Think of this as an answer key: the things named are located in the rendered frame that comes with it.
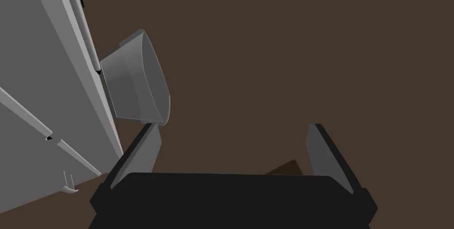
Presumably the grey cabinet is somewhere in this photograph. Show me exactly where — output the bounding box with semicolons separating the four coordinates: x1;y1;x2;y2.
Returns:
0;0;125;215

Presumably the small grey hook handle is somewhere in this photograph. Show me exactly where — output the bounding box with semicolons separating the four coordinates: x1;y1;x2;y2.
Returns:
61;170;80;194

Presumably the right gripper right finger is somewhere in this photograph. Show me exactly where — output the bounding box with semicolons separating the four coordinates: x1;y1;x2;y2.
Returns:
305;123;363;195

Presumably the long grey bar handle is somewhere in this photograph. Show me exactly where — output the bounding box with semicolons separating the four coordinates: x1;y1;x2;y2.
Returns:
59;0;102;75

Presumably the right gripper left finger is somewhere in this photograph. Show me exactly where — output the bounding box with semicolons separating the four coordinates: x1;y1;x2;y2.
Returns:
102;123;163;190

